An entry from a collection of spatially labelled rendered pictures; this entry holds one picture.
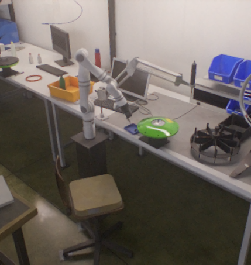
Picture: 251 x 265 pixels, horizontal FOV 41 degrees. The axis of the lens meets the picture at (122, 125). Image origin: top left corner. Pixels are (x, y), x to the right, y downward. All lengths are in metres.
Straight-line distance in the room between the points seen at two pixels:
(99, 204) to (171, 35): 1.75
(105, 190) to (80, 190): 0.19
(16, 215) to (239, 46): 2.15
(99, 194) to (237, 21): 1.76
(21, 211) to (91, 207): 0.63
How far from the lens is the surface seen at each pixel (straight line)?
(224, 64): 3.10
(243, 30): 2.99
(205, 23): 3.14
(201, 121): 2.94
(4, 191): 2.16
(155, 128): 2.45
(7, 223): 1.99
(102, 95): 2.85
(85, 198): 2.57
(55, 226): 3.28
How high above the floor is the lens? 2.33
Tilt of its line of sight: 30 degrees down
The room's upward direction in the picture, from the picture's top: 1 degrees counter-clockwise
